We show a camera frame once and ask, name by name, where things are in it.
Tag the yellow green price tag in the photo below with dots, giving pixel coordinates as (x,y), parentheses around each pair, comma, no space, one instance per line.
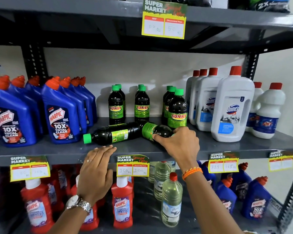
(164,20)
(133,166)
(223,163)
(30,168)
(281,161)

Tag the person's left forearm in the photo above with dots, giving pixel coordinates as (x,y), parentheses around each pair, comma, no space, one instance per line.
(68,222)

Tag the person's right thumb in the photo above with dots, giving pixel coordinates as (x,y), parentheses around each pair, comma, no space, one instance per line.
(161,139)

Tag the silver metal wristwatch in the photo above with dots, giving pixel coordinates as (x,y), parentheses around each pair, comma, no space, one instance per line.
(79,204)

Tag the row of blue cleaner bottles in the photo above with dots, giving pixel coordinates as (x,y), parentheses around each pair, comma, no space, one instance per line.
(61,114)

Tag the person's left hand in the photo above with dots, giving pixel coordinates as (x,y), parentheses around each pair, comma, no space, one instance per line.
(92,177)

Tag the row of red cleaner bottles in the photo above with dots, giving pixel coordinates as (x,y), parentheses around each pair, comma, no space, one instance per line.
(122,204)

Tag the grey metal shelf rack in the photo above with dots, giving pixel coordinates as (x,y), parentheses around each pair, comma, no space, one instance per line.
(141,149)

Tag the blue toilet cleaner bottle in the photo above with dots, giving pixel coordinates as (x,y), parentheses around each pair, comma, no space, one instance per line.
(226,196)
(256,199)
(241,182)
(208,174)

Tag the black packet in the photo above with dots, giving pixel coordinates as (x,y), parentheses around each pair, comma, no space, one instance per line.
(269,4)
(200,1)

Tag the person's right hand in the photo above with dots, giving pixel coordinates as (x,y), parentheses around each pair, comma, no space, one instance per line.
(183,149)

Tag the group of green-capped dark bottles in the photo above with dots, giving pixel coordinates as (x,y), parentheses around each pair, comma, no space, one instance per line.
(177,112)

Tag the person's left thumb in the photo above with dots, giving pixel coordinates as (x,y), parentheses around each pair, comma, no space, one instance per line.
(109,179)

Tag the dark liquid bottle green label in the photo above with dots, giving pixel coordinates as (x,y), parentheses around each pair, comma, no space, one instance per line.
(151,130)

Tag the small white bottle blue label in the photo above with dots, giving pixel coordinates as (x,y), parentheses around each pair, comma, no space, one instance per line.
(267,116)
(254,102)

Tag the person's right forearm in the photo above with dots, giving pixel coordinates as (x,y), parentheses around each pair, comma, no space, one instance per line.
(207,204)

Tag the large white cleaner bottle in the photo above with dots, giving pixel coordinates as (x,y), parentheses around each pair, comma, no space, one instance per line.
(194,99)
(233,112)
(206,107)
(188,90)

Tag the clear liquid bottle red cap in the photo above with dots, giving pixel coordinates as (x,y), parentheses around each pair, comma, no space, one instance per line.
(151,174)
(171,202)
(161,177)

